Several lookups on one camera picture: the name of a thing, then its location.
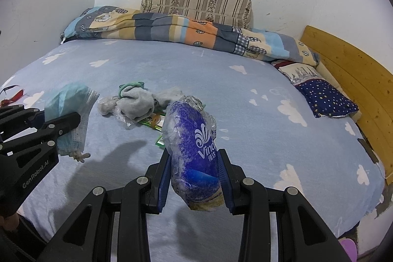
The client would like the light blue face mask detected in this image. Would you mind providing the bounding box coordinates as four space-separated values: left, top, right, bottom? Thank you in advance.
45 83 99 163

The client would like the wooden headboard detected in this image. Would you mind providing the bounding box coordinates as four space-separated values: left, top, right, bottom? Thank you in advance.
300 25 392 184

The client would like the purple perforated trash basket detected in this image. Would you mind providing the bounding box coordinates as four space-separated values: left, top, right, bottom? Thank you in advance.
339 238 358 262

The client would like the clear plastic bag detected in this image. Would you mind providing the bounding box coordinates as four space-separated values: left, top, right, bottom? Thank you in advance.
97 97 135 129

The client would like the navy dotted pillow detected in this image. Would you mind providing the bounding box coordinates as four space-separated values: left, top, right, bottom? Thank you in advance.
295 78 359 118

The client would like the grey sock green cuff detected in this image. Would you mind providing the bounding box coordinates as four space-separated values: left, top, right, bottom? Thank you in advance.
117 82 184 122

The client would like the blue cloud-print bed blanket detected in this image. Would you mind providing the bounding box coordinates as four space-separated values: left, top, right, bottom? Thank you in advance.
1 39 385 240

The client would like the blue tissue pack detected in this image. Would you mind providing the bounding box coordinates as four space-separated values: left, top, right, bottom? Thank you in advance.
162 96 224 211

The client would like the striped beige pillow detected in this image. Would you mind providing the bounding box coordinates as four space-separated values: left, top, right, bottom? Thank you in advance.
140 0 253 29

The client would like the person left hand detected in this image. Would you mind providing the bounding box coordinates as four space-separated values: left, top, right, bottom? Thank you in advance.
0 213 19 231

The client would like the green white snack box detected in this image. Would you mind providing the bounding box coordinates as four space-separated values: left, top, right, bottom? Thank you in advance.
139 113 166 150

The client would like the patchwork folded quilt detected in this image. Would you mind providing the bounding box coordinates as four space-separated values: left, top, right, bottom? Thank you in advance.
61 6 319 67

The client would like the cream patterned pillow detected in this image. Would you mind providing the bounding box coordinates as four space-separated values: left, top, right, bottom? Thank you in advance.
278 63 322 86

